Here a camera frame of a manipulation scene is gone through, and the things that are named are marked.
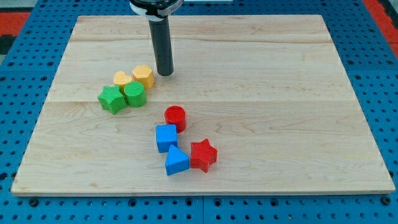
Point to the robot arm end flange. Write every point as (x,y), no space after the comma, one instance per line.
(155,10)

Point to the red cylinder block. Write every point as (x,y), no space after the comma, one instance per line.
(176,115)

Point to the blue cube block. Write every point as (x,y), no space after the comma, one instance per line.
(166,135)

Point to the red star block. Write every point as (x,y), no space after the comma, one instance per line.
(203,155)

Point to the blue triangle block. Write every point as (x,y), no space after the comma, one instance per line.
(176,161)

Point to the wooden board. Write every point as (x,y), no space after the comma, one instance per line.
(269,92)

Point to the green cylinder block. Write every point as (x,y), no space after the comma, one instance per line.
(135,94)

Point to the yellow hexagon block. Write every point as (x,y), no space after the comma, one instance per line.
(145,75)

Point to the yellow heart block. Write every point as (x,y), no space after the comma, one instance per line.
(121,79)

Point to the green star block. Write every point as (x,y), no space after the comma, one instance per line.
(112,99)

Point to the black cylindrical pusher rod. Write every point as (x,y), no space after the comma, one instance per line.
(161,42)

